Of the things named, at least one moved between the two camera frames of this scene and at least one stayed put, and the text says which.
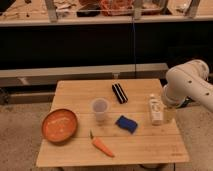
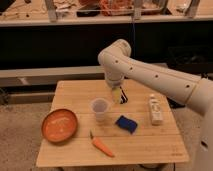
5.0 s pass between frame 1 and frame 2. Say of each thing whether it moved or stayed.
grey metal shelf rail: stayed
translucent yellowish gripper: moved
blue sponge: stayed
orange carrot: stayed
